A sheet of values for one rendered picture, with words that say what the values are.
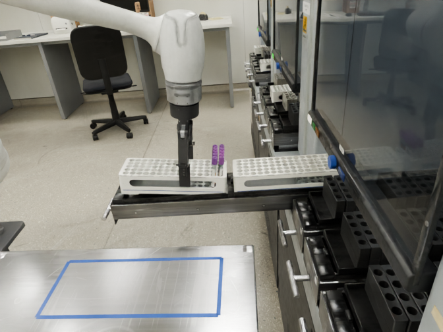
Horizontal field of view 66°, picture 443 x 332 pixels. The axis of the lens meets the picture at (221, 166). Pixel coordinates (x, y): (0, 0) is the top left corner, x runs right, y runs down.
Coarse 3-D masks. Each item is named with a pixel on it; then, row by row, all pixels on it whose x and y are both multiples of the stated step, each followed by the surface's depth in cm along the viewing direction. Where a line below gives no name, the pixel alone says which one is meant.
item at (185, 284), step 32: (0, 256) 79; (32, 256) 78; (64, 256) 77; (96, 256) 76; (128, 256) 76; (160, 256) 75; (192, 256) 74; (224, 256) 73; (0, 288) 70; (32, 288) 70; (64, 288) 69; (96, 288) 69; (128, 288) 68; (160, 288) 67; (192, 288) 67; (224, 288) 66; (0, 320) 64; (32, 320) 63; (64, 320) 63; (96, 320) 62; (128, 320) 62; (160, 320) 61; (192, 320) 60; (224, 320) 60; (256, 320) 60
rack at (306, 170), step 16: (240, 160) 101; (256, 160) 101; (272, 160) 99; (288, 160) 99; (304, 160) 99; (320, 160) 97; (240, 176) 93; (256, 176) 93; (272, 176) 93; (288, 176) 93; (304, 176) 93; (320, 176) 97
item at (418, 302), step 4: (412, 292) 55; (416, 292) 55; (420, 292) 55; (412, 296) 54; (416, 296) 56; (420, 296) 55; (424, 296) 54; (416, 300) 54; (420, 300) 54; (424, 300) 54; (416, 304) 53; (420, 304) 53; (424, 304) 53; (420, 308) 52; (424, 308) 53
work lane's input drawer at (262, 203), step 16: (224, 192) 95; (240, 192) 95; (256, 192) 95; (272, 192) 95; (288, 192) 94; (304, 192) 94; (112, 208) 96; (128, 208) 96; (144, 208) 96; (160, 208) 96; (176, 208) 96; (192, 208) 96; (208, 208) 96; (224, 208) 96; (240, 208) 96; (256, 208) 96; (272, 208) 96; (288, 208) 96
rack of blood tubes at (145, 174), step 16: (128, 160) 100; (144, 160) 101; (160, 160) 101; (176, 160) 101; (192, 160) 101; (208, 160) 101; (224, 160) 101; (128, 176) 93; (144, 176) 93; (160, 176) 93; (176, 176) 93; (192, 176) 93; (208, 176) 93; (224, 176) 94; (128, 192) 96; (144, 192) 96; (160, 192) 96; (176, 192) 96; (192, 192) 96; (208, 192) 96
